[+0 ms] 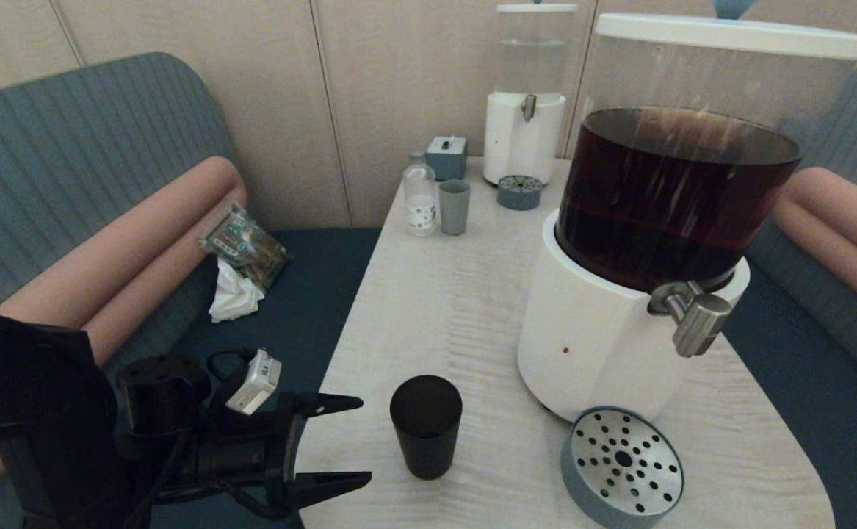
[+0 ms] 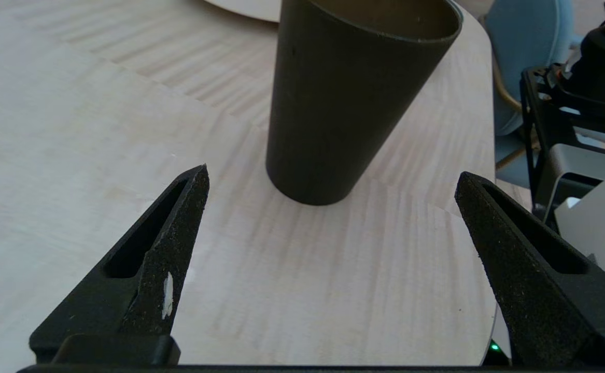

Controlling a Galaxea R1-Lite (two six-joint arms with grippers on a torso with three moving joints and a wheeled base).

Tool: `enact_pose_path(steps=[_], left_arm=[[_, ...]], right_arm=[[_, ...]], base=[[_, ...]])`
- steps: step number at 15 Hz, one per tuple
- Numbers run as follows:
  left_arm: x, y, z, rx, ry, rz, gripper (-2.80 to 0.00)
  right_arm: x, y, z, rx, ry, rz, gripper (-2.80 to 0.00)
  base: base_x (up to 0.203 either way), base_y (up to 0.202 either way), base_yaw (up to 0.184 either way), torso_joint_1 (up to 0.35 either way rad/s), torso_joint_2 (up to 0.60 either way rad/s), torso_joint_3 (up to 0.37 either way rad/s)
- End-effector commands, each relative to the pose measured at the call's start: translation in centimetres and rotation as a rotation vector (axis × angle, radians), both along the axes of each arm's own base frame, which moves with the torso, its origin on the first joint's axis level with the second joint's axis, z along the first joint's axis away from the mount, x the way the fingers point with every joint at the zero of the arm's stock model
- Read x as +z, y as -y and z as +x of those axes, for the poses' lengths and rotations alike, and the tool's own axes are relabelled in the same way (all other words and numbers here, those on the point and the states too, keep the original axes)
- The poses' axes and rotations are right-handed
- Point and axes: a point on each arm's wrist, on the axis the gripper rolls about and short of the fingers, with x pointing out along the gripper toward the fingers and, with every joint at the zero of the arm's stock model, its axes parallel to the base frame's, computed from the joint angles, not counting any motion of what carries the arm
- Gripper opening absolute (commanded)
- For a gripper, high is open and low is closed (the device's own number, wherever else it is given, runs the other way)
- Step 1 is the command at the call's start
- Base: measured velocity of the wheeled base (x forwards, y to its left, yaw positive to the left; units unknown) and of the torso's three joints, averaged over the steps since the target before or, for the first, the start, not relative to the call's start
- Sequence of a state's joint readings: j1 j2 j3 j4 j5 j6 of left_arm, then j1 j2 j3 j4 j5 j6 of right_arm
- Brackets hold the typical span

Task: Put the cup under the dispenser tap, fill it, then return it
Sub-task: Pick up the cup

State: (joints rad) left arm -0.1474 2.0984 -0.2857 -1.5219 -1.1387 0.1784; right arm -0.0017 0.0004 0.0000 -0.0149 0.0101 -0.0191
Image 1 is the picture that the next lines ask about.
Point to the grey-blue tissue box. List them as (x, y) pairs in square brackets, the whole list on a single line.
[(446, 160)]

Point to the small clear water dispenser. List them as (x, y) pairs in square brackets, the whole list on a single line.
[(516, 145)]

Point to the black tapered cup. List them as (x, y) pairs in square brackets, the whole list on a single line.
[(426, 433)]

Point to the large dark tea dispenser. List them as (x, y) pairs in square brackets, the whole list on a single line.
[(590, 345)]

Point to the grey tapered cup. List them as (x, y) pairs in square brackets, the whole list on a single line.
[(454, 208)]

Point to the small silver dispenser tap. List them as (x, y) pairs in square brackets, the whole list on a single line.
[(528, 109)]

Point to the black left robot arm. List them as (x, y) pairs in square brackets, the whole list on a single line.
[(46, 411)]

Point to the pink bolster cushion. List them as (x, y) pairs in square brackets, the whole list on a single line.
[(839, 219), (142, 250)]

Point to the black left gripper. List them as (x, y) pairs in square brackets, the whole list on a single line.
[(244, 455)]

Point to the clear plastic bottle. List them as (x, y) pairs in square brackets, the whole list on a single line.
[(421, 197)]

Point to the large silver dispenser tap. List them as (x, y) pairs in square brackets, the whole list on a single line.
[(700, 321)]

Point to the large grey perforated drip tray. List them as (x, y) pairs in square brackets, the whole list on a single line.
[(619, 461)]

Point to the large white dispenser lid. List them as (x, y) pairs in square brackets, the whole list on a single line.
[(733, 35)]

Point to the small white dispenser lid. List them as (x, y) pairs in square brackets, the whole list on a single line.
[(537, 8)]

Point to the crumpled white tissue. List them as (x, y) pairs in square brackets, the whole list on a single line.
[(234, 296)]

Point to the green printed snack packet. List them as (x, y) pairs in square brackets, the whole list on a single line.
[(244, 245)]

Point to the teal upholstered bench sofa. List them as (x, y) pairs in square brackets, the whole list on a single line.
[(803, 382), (68, 147)]

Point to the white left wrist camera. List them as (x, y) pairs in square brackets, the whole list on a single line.
[(255, 382)]

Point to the small grey perforated drip tray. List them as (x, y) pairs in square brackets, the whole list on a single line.
[(520, 193)]

